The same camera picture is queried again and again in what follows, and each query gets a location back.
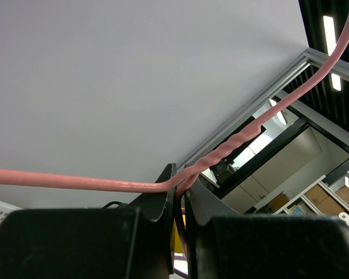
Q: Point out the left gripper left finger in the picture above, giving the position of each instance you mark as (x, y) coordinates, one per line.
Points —
(132, 241)

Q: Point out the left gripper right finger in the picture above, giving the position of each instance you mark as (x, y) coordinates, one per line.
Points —
(222, 243)

